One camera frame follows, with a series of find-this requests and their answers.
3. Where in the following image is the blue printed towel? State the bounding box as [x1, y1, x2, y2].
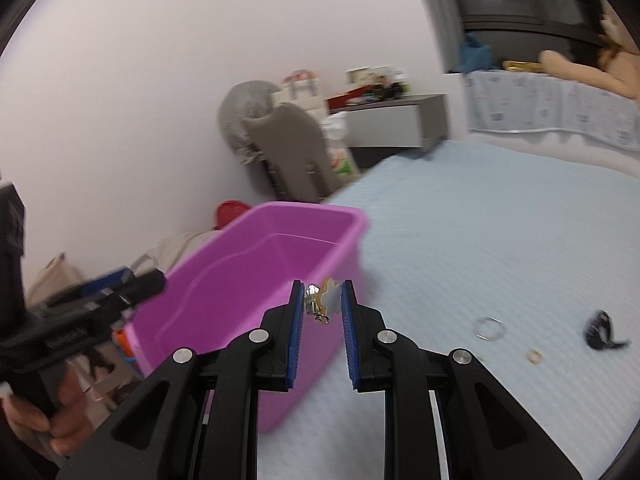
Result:
[465, 70, 640, 153]

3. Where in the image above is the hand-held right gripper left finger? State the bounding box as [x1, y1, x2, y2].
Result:
[55, 280, 307, 480]

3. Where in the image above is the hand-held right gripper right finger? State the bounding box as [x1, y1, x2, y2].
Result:
[341, 279, 583, 480]

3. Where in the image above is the grey bedside cabinet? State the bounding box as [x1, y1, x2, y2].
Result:
[327, 92, 448, 153]

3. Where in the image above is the red box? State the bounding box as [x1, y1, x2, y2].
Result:
[327, 87, 373, 111]

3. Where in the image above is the printed plastic bag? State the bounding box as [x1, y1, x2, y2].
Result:
[322, 112, 361, 181]

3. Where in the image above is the grey chair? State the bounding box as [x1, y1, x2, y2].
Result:
[247, 102, 341, 203]

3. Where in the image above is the light blue blanket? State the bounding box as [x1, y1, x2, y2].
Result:
[257, 140, 640, 480]

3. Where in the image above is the person's left hand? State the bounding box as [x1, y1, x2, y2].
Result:
[4, 363, 96, 457]

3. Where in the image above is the black wrist watch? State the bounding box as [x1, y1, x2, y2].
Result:
[584, 310, 632, 350]

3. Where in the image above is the black toy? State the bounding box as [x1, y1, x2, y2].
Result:
[372, 80, 408, 101]

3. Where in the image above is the purple plastic basin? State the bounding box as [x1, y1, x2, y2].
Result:
[124, 201, 371, 433]

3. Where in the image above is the thin silver clasp bangle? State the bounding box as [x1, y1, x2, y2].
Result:
[474, 316, 508, 342]

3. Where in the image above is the grey checked cloth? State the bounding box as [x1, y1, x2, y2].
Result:
[218, 80, 281, 166]

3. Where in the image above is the yellow flower charm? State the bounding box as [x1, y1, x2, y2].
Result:
[305, 277, 343, 325]

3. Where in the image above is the white tote bag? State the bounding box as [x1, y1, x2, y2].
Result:
[280, 69, 326, 116]

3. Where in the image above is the picture card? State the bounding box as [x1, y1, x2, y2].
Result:
[346, 66, 391, 86]

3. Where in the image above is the grey cloth pile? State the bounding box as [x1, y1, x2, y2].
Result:
[132, 232, 221, 281]

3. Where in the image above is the dark window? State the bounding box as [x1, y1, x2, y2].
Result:
[435, 0, 621, 73]

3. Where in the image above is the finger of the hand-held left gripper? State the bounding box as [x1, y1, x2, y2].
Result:
[89, 269, 167, 314]
[75, 268, 136, 298]

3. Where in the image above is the red plastic basket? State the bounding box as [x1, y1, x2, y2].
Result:
[215, 200, 251, 231]

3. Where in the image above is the peach plush toy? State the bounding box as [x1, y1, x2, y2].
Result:
[539, 0, 640, 98]

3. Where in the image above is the orange basket blue frame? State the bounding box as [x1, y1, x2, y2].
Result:
[112, 327, 138, 376]

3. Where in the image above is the blue cloth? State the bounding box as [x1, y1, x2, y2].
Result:
[460, 34, 493, 73]

